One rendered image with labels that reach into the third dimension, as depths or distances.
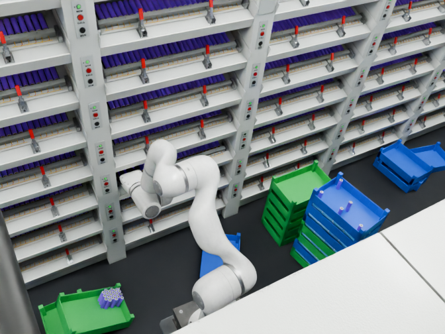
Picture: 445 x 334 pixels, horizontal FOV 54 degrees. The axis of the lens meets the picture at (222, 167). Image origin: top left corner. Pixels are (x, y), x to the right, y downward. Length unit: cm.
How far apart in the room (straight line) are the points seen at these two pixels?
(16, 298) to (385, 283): 30
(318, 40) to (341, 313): 178
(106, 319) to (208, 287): 90
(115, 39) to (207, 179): 56
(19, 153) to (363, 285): 148
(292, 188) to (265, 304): 202
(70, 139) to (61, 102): 19
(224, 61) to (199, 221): 71
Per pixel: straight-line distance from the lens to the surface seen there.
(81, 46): 151
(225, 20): 171
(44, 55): 151
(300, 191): 239
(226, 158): 221
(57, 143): 174
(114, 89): 166
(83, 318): 221
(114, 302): 225
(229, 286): 146
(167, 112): 184
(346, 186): 223
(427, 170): 319
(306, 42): 205
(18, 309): 32
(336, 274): 41
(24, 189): 187
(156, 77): 171
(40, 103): 162
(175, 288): 233
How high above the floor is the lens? 206
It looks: 46 degrees down
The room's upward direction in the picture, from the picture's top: 7 degrees clockwise
